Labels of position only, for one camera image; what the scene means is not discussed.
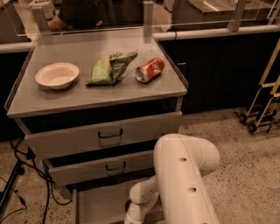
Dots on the grey bottom drawer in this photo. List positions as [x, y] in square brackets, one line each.
[102, 205]

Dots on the grey drawer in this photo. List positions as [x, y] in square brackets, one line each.
[64, 142]
[102, 168]
[102, 205]

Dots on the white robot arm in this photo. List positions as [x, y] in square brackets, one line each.
[180, 162]

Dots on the grey middle drawer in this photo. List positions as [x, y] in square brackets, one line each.
[102, 168]

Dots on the grey drawer cabinet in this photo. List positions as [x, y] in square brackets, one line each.
[39, 109]

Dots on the grey top drawer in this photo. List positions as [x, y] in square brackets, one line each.
[64, 142]

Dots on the black tripod leg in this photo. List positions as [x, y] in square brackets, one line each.
[8, 187]

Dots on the red soda can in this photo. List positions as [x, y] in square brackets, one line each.
[149, 71]

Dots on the green chip bag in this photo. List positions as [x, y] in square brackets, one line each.
[109, 68]

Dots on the white paper bowl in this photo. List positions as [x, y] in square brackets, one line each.
[57, 76]

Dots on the grey counter in background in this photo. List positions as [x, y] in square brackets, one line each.
[190, 15]

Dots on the person in dark clothes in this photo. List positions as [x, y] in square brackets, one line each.
[90, 14]

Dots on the white horizontal rail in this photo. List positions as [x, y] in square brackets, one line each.
[160, 36]

